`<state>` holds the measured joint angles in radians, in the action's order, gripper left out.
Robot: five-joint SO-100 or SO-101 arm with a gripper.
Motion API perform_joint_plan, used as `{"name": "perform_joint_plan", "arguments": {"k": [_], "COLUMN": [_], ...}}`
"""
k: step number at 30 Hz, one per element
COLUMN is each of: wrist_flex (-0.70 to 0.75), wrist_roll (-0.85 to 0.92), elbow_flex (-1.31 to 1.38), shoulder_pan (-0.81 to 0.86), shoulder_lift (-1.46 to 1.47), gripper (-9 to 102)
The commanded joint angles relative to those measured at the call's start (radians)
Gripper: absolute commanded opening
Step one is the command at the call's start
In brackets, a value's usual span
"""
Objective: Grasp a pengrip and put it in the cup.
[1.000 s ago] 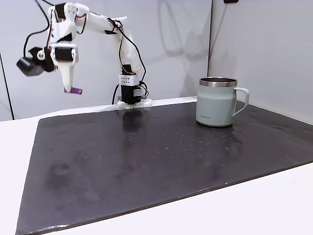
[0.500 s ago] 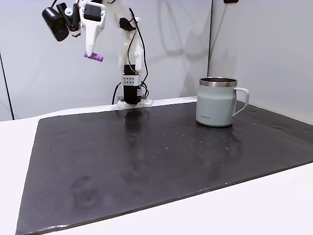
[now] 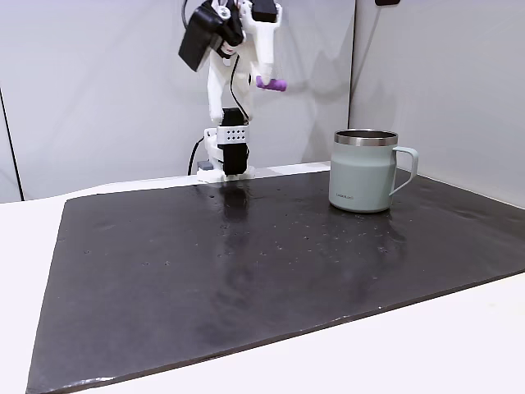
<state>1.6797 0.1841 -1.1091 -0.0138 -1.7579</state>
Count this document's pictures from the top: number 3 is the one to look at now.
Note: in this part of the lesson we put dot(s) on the pale green steel mug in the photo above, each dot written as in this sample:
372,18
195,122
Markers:
363,176

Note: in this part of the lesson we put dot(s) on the black camera box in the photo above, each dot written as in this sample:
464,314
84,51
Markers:
199,39

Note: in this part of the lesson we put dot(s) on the black wall-mounted object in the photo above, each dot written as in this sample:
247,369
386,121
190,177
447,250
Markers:
387,2

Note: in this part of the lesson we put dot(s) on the black rubber mat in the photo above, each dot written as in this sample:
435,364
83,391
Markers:
246,279

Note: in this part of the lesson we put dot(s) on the purple ribbed pen grip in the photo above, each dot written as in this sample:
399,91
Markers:
272,84

